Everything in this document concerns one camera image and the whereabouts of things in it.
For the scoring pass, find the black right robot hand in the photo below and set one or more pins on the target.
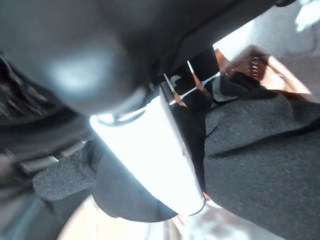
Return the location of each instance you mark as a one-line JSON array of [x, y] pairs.
[[75, 37]]

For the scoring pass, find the black garment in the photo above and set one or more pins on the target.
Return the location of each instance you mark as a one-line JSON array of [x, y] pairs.
[[250, 162]]

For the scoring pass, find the wicker laundry basket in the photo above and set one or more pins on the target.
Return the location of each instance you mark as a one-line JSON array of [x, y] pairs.
[[275, 72]]

